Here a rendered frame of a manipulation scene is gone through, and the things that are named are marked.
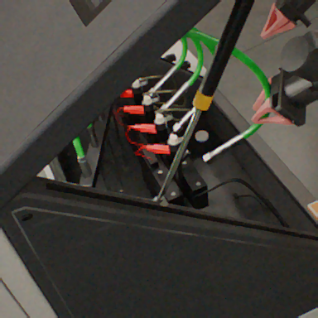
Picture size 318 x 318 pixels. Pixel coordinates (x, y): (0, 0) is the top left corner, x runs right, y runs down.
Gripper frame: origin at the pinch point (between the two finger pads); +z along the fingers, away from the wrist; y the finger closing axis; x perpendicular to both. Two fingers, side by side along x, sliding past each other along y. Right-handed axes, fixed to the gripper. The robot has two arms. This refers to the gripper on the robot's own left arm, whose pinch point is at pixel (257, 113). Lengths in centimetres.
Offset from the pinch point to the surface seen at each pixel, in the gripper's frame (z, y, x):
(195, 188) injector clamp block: 25.0, 5.5, 6.4
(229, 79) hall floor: 128, -147, 88
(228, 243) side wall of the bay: -3.0, 29.3, -5.3
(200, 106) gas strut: -18.3, 23.5, -24.7
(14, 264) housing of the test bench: 1, 42, -33
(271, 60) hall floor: 114, -171, 109
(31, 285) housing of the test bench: 4, 43, -29
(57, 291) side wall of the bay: 5.5, 42.4, -25.4
